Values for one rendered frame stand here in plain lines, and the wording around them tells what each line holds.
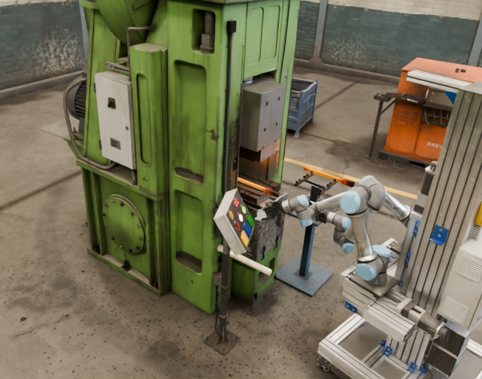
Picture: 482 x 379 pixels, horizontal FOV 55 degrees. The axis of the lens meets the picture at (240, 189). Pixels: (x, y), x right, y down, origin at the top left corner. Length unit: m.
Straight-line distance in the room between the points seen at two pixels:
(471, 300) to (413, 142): 4.04
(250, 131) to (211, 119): 0.31
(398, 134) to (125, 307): 4.36
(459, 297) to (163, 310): 2.16
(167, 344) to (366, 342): 1.42
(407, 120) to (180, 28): 4.21
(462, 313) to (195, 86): 2.07
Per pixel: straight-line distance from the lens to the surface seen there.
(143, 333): 3.66
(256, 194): 3.35
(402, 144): 6.68
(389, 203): 3.20
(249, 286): 3.74
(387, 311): 2.93
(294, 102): 6.98
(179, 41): 2.98
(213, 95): 2.86
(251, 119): 3.05
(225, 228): 2.73
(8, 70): 8.85
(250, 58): 3.04
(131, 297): 3.96
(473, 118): 2.54
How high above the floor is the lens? 2.62
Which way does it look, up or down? 29 degrees down
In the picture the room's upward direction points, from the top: 3 degrees clockwise
